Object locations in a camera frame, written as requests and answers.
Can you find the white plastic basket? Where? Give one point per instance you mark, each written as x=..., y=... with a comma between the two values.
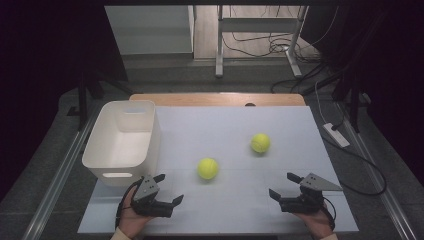
x=116, y=150

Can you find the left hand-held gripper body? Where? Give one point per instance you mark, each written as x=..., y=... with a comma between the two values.
x=146, y=190

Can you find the white metal desk frame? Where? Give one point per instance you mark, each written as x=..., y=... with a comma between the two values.
x=256, y=25

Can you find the wooden table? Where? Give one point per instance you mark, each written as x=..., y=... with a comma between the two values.
x=200, y=99

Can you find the person's right hand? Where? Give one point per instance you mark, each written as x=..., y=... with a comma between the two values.
x=316, y=222

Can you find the yellow tennis ball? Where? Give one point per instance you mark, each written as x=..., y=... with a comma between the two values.
x=207, y=168
x=260, y=143

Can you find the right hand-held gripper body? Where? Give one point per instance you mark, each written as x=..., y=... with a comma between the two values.
x=313, y=185

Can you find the black stand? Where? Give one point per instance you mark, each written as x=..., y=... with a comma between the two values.
x=354, y=106
x=82, y=106

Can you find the aluminium rail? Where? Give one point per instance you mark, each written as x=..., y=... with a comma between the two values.
x=56, y=183
x=390, y=200

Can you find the person's left hand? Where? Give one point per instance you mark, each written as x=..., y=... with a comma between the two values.
x=131, y=220

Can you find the white board sheet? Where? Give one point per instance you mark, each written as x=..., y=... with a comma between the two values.
x=233, y=206

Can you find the white cabinet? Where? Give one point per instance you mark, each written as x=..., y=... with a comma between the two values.
x=150, y=30

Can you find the white power strip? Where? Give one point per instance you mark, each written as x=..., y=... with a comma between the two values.
x=336, y=135

